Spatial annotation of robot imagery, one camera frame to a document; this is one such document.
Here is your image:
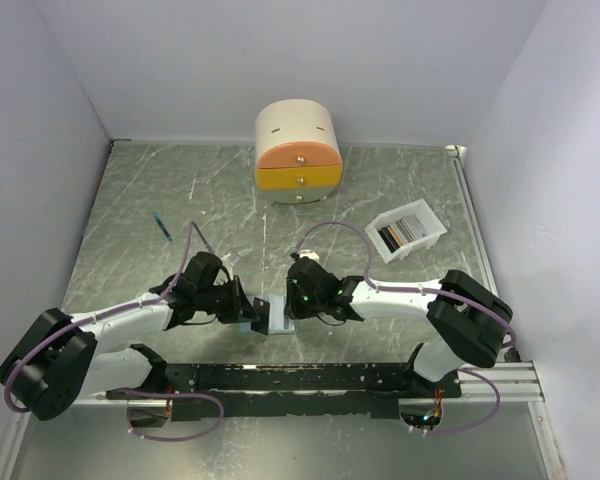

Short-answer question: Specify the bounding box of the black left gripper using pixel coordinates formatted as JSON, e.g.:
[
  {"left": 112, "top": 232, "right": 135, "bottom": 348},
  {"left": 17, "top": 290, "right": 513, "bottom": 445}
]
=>
[{"left": 195, "top": 274, "right": 261, "bottom": 324}]

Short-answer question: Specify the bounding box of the black VIP credit card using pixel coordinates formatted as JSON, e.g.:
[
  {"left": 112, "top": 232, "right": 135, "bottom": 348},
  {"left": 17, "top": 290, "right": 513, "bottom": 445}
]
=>
[{"left": 250, "top": 297, "right": 270, "bottom": 336}]

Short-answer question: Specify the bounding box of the mint green card holder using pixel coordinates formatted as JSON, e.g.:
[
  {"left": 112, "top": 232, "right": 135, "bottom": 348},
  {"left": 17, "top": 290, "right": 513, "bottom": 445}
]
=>
[{"left": 238, "top": 294, "right": 299, "bottom": 335}]

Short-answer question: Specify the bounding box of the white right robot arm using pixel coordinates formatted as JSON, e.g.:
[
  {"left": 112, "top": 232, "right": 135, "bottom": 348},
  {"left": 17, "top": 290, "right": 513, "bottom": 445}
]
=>
[{"left": 285, "top": 257, "right": 513, "bottom": 398}]

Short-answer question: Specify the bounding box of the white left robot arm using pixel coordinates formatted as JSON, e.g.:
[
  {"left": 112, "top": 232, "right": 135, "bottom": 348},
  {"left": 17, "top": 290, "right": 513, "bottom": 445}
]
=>
[{"left": 0, "top": 252, "right": 263, "bottom": 421}]

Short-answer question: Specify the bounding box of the white card tray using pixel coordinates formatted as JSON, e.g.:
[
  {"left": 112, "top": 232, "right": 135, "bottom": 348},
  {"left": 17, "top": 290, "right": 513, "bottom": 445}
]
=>
[{"left": 364, "top": 199, "right": 447, "bottom": 264}]

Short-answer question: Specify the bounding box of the blue pen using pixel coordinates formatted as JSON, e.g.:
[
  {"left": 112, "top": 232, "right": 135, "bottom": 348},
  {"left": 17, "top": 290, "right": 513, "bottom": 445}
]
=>
[{"left": 152, "top": 212, "right": 173, "bottom": 243}]

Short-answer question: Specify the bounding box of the round pastel drawer cabinet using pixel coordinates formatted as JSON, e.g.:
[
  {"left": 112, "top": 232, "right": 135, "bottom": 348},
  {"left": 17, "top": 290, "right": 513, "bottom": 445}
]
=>
[{"left": 255, "top": 99, "right": 343, "bottom": 204}]

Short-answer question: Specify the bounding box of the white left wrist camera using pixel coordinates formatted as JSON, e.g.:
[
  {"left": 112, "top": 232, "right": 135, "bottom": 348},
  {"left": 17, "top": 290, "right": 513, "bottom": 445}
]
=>
[{"left": 221, "top": 252, "right": 241, "bottom": 269}]

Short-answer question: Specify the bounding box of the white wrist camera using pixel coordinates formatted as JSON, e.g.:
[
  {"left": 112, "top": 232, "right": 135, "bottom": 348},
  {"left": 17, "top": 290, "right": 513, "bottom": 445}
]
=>
[
  {"left": 221, "top": 252, "right": 241, "bottom": 269},
  {"left": 298, "top": 249, "right": 320, "bottom": 262}
]

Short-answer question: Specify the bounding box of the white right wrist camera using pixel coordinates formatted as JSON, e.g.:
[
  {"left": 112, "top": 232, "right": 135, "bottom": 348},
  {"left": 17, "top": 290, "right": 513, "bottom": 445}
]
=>
[{"left": 298, "top": 249, "right": 320, "bottom": 262}]

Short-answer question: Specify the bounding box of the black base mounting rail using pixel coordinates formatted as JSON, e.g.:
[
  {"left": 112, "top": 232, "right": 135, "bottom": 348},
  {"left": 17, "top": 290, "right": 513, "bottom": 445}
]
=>
[{"left": 104, "top": 344, "right": 464, "bottom": 429}]

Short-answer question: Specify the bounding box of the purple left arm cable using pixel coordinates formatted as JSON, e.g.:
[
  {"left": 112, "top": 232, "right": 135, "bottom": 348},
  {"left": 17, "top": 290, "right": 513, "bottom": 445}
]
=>
[{"left": 2, "top": 221, "right": 225, "bottom": 442}]

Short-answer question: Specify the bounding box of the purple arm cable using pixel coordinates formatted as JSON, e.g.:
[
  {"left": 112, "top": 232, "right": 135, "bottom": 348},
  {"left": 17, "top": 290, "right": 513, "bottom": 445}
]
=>
[
  {"left": 294, "top": 221, "right": 517, "bottom": 436},
  {"left": 2, "top": 221, "right": 225, "bottom": 442}
]

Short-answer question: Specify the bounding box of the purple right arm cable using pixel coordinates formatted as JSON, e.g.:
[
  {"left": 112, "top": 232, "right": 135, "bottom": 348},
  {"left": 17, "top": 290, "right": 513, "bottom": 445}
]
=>
[{"left": 294, "top": 221, "right": 517, "bottom": 436}]

